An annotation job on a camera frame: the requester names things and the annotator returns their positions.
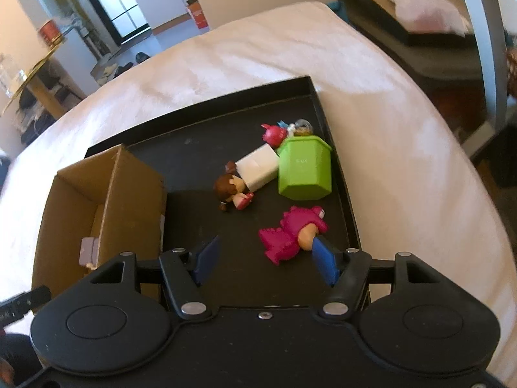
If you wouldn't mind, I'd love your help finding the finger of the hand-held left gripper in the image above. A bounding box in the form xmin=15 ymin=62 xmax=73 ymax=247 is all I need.
xmin=0 ymin=286 xmax=52 ymax=325

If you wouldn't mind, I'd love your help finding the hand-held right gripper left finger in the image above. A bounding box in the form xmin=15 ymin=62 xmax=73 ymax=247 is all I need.
xmin=87 ymin=235 xmax=222 ymax=320

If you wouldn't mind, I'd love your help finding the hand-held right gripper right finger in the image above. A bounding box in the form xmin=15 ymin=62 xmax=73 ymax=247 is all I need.
xmin=313 ymin=238 xmax=439 ymax=319

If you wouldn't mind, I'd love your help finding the pink dinosaur figure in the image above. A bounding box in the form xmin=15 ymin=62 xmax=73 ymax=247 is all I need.
xmin=258 ymin=205 xmax=327 ymax=267

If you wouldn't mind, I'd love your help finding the brown-haired doll figure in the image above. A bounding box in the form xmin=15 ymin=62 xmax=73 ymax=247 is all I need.
xmin=213 ymin=161 xmax=255 ymax=213

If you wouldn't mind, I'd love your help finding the green plastic container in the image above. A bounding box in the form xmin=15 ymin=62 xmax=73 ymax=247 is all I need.
xmin=277 ymin=135 xmax=334 ymax=200

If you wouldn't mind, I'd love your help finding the brown cardboard box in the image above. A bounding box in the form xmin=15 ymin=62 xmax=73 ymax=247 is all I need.
xmin=31 ymin=144 xmax=168 ymax=304

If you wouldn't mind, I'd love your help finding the white rectangular box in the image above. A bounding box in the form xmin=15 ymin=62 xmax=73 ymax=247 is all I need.
xmin=235 ymin=143 xmax=280 ymax=192

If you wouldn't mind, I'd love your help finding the large black tray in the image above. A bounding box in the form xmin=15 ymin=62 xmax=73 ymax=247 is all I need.
xmin=32 ymin=75 xmax=372 ymax=308

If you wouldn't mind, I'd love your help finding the red crab figure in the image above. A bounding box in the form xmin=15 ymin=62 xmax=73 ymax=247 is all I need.
xmin=261 ymin=123 xmax=288 ymax=149

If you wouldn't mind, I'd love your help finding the small grey box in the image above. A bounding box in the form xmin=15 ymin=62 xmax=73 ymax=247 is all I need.
xmin=79 ymin=238 xmax=101 ymax=269

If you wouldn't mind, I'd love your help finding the black side table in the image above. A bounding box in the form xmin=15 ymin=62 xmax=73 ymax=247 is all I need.
xmin=332 ymin=0 xmax=505 ymax=90

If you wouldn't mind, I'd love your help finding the round gold-rimmed table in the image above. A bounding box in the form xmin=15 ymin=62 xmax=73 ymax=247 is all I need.
xmin=0 ymin=40 xmax=68 ymax=116

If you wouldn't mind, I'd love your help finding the white low cabinet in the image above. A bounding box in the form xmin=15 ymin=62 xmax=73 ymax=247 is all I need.
xmin=54 ymin=28 xmax=102 ymax=98

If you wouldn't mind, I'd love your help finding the orange carton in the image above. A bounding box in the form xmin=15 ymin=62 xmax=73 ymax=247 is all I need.
xmin=186 ymin=0 xmax=211 ymax=31

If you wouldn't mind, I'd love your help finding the black tray with cardboard liner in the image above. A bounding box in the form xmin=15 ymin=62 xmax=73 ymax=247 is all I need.
xmin=337 ymin=0 xmax=485 ymax=49

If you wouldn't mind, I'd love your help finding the white kitchen cabinet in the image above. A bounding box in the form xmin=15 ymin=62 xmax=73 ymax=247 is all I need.
xmin=127 ymin=0 xmax=195 ymax=35

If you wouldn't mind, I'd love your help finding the black-framed glass door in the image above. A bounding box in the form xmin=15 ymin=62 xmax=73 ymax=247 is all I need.
xmin=75 ymin=0 xmax=153 ymax=46

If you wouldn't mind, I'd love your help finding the white plastic bag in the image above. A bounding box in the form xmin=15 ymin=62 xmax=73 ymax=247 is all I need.
xmin=384 ymin=0 xmax=473 ymax=35

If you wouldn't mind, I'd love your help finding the red tin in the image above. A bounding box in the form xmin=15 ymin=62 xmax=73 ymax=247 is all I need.
xmin=38 ymin=20 xmax=62 ymax=44

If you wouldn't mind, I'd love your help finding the grey metal post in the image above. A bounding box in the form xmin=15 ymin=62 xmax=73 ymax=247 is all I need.
xmin=456 ymin=0 xmax=508 ymax=130

